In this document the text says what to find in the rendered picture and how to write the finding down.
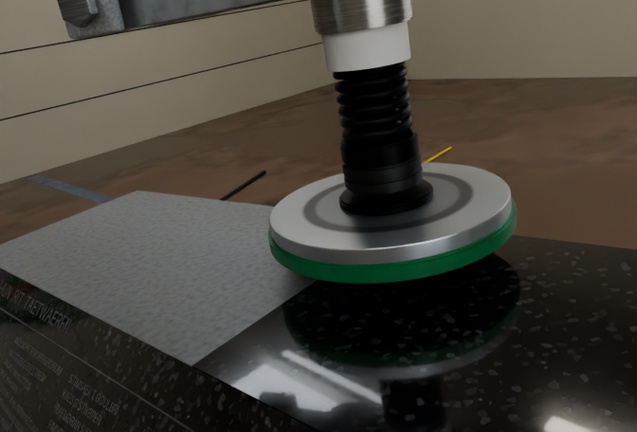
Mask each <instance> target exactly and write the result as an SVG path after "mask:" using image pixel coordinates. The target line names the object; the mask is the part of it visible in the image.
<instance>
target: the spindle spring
mask: <svg viewBox="0 0 637 432"><path fill-rule="evenodd" d="M404 63H405V61H403V62H401V63H394V64H390V65H385V66H380V67H376V68H369V69H362V70H355V71H342V72H333V77H334V78H335V79H336V80H343V81H339V82H337V83H336V85H335V89H336V91H338V92H339V93H340V94H339V95H338V96H337V102H338V103H339V104H341V105H342V106H340V107H339V109H338V113H339V115H340V116H342V117H343V119H342V120H341V121H340V126H341V127H342V128H343V129H344V130H343V132H342V134H341V135H342V137H343V139H345V140H347V141H351V142H364V141H373V140H378V139H382V138H386V137H390V136H393V135H398V134H400V133H403V132H404V135H412V134H414V131H413V129H412V127H411V124H412V116H411V115H410V111H411V106H410V104H409V103H408V101H409V100H410V93H409V92H408V91H407V89H408V87H409V82H408V80H407V79H406V78H405V77H406V75H407V74H408V70H407V68H406V67H405V66H404V65H403V64H404ZM388 71H391V73H390V74H387V75H384V76H381V77H377V78H373V79H368V80H364V81H351V82H350V80H352V79H359V78H365V77H370V76H373V75H377V74H381V73H385V72H388ZM390 84H393V86H392V87H389V88H385V89H382V90H378V91H373V92H370V93H364V94H358V95H352V92H359V91H365V90H371V89H374V88H379V87H383V86H386V85H390ZM391 97H396V98H395V99H391V100H388V101H384V102H381V103H377V104H373V105H368V106H361V107H354V105H355V104H363V103H369V102H374V101H379V100H382V99H388V98H391ZM394 109H399V110H398V111H397V110H395V112H393V113H390V114H387V115H384V116H380V117H372V118H366V119H358V120H355V118H356V117H367V116H373V115H378V114H382V113H386V112H389V111H391V110H394ZM398 120H401V121H400V122H397V123H396V124H394V125H392V126H389V127H386V128H382V129H377V130H372V131H366V132H358V131H357V130H360V129H369V128H374V127H379V126H383V125H387V124H391V123H394V122H395V121H398Z"/></svg>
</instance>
